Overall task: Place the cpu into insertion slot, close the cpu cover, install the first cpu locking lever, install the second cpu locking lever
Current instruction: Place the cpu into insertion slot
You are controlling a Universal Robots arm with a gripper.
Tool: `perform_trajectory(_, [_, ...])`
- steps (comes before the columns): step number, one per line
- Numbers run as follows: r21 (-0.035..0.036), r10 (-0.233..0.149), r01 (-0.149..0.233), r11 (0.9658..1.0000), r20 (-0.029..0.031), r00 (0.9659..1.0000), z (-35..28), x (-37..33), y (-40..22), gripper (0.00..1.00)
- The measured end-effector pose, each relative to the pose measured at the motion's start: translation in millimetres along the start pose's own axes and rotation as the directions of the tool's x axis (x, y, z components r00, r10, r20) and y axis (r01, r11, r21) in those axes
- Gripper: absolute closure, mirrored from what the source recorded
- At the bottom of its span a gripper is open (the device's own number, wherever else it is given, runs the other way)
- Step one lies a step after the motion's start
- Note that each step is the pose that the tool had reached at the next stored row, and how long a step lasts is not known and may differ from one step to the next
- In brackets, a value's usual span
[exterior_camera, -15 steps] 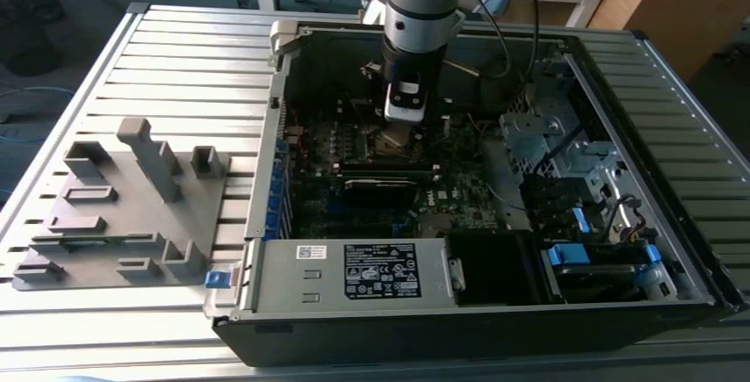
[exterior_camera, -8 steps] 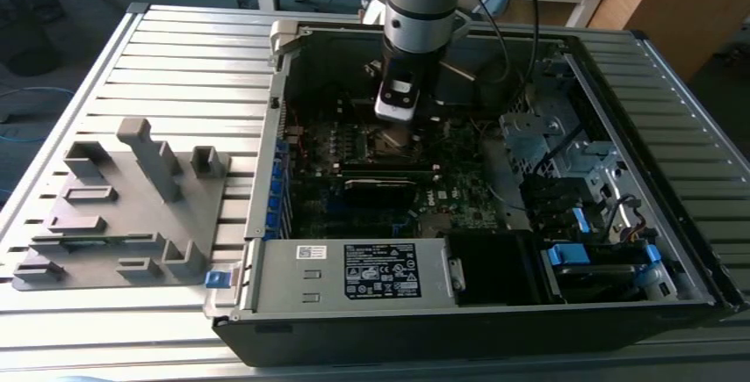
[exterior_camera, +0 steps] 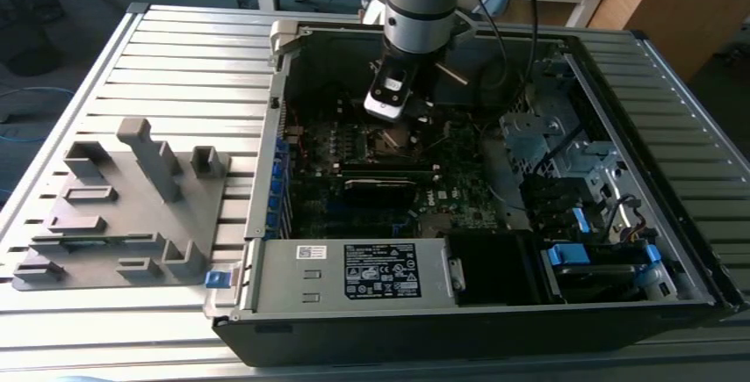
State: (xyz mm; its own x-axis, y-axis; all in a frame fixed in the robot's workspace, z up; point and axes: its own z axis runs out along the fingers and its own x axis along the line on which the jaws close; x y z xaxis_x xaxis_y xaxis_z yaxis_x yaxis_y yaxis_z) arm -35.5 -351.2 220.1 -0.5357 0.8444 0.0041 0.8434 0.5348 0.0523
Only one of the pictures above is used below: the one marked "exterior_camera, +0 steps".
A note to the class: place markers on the wooden cabinet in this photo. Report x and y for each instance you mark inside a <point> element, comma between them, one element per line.
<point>691,13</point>

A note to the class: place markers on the black hard disk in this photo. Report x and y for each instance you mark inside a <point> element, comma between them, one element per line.
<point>593,278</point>

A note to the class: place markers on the silver power supply unit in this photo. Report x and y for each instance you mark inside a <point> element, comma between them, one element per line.
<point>281,276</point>

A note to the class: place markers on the silver CPU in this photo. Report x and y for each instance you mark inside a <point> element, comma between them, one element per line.
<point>399,138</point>

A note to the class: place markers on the grey parts rack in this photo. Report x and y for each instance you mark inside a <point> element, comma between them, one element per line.
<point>134,224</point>

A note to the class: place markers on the silver metal drive cage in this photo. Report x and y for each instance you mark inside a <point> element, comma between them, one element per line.
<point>527,129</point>

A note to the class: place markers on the blue plastic latch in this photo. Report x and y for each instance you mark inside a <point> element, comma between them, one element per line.
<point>651,254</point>

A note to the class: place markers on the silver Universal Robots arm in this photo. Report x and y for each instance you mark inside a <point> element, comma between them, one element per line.
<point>419,0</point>

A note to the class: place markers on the black office chair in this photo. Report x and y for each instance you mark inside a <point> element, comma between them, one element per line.
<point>32,48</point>

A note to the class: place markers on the blue plastic clip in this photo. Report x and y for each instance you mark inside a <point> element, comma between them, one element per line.
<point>579,219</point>

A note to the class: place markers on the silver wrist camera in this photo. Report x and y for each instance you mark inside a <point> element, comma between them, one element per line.
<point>387,101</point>

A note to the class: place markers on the black open PC case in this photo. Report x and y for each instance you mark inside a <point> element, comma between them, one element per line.
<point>409,338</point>

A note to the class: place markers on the square chipset heatsink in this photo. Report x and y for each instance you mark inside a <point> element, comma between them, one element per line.
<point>436,223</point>

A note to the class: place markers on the black graphics card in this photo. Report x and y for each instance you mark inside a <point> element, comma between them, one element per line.
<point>377,195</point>

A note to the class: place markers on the blue expansion slot retainer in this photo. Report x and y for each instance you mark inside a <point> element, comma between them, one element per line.
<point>272,215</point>

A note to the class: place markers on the green motherboard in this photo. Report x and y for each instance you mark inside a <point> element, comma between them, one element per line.
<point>463,180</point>

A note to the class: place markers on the CPU socket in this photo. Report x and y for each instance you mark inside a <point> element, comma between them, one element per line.
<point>375,156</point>

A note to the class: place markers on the blue case latch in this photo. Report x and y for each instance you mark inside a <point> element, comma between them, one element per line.
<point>216,279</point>

